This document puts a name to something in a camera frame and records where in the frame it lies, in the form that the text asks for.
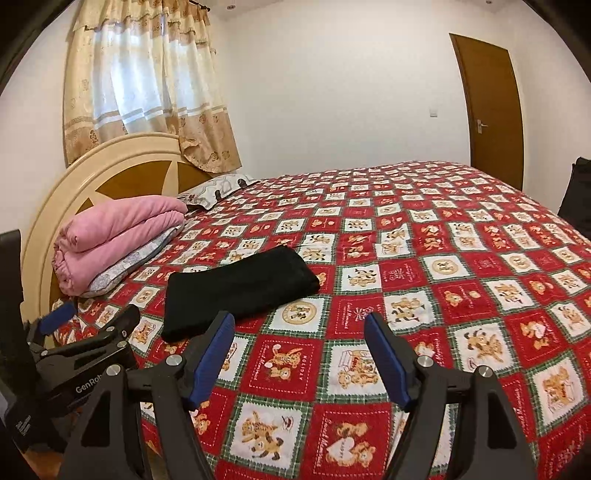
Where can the folded pink blanket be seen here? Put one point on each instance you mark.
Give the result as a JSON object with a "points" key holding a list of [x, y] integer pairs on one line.
{"points": [[111, 235]]}

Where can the white grey patterned pillow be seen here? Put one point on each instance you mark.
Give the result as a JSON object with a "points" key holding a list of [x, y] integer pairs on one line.
{"points": [[217, 190]]}

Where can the brown wooden door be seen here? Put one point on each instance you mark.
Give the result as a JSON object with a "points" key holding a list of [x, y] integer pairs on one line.
{"points": [[491, 110]]}

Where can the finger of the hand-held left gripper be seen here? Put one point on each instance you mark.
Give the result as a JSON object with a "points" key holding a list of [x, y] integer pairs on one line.
{"points": [[56, 318], [115, 325]]}

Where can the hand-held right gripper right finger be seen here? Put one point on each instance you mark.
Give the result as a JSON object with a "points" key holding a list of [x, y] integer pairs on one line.
{"points": [[387, 360]]}

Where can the red checked bear-print bedspread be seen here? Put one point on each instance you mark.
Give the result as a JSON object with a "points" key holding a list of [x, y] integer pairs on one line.
{"points": [[415, 258]]}

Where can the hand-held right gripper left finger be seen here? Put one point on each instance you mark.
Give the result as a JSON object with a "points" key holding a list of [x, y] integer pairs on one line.
{"points": [[213, 355]]}

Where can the black pants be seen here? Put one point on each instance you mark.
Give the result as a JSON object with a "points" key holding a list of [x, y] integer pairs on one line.
{"points": [[240, 288]]}

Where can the cream and wood headboard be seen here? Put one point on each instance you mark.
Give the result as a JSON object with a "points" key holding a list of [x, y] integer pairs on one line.
{"points": [[69, 184]]}

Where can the beige patterned curtain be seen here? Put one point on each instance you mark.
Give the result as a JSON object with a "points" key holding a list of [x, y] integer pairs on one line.
{"points": [[152, 78]]}

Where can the black suitcase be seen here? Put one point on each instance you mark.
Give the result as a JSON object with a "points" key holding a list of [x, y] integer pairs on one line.
{"points": [[577, 194]]}

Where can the pale floral pillow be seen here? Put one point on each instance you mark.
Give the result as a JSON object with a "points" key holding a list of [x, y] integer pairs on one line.
{"points": [[134, 258]]}

